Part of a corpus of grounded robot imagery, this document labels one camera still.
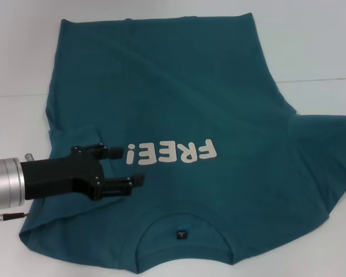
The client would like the teal blue printed t-shirt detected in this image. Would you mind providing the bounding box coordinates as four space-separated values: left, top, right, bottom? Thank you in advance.
18 12 346 266

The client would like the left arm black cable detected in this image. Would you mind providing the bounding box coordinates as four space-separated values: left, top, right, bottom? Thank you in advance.
0 199 46 229

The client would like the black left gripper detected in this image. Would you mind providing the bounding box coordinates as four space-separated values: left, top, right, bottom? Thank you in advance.
19 142 146 202

